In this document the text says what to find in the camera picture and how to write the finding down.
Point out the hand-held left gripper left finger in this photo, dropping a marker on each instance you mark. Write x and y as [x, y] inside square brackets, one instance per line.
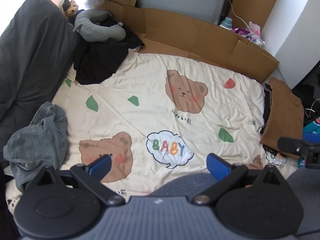
[100, 166]

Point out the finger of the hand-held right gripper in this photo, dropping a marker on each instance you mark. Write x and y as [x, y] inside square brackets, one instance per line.
[290, 146]

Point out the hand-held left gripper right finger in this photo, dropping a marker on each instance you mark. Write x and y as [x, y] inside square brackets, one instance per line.
[217, 166]

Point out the blue denim pants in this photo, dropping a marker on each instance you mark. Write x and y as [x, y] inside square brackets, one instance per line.
[37, 140]

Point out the black clothes pile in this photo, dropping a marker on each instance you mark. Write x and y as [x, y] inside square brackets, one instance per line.
[97, 62]

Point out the teal printed blanket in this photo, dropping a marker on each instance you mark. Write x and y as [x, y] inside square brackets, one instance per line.
[312, 127]

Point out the brown folded garment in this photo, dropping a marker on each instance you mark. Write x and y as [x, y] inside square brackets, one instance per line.
[282, 115]

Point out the dark patterned folded garment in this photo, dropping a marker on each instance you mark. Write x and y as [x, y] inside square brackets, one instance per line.
[267, 105]

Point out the black bag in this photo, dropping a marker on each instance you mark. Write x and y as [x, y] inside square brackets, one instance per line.
[303, 93]

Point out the cream bear print blanket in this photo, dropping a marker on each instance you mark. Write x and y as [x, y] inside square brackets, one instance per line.
[150, 100]

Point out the white spotted plush cloth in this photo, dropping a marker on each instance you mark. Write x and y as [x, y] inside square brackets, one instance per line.
[11, 197]

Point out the purple and white refill pouch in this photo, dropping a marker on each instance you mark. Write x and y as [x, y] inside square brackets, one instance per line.
[250, 37]

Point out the pink bottle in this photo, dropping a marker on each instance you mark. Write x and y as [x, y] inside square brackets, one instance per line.
[255, 28]

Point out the dark grey duvet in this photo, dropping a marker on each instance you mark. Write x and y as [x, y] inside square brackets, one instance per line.
[32, 55]

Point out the grey neck pillow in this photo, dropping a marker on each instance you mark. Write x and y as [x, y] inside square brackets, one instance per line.
[85, 31]

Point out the detergent bottle with teal cap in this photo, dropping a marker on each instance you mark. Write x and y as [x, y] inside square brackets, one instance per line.
[227, 23]

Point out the low brown cardboard sheet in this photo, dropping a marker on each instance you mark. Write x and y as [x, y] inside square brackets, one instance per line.
[175, 32]

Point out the tall brown cardboard sheet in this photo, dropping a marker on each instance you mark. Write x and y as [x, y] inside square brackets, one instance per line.
[260, 2]

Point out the small teddy bear plush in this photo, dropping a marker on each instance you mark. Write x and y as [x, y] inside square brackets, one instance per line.
[71, 10]

